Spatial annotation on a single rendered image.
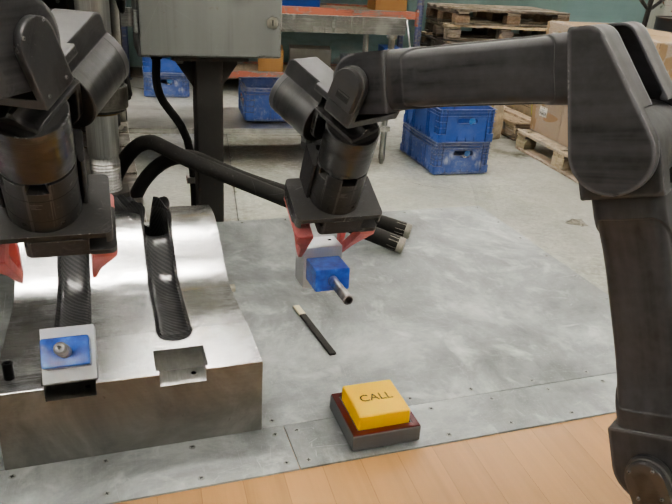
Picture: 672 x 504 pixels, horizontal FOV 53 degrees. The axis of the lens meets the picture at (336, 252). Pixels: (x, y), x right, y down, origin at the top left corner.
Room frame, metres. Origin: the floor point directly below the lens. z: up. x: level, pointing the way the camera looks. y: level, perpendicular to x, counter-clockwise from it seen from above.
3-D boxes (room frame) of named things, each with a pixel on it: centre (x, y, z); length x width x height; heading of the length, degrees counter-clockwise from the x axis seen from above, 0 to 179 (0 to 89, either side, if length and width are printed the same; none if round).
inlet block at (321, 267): (0.74, 0.01, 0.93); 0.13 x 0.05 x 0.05; 20
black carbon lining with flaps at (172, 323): (0.78, 0.28, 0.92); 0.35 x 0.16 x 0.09; 20
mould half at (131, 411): (0.80, 0.28, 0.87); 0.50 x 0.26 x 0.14; 20
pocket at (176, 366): (0.60, 0.16, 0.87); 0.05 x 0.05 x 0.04; 20
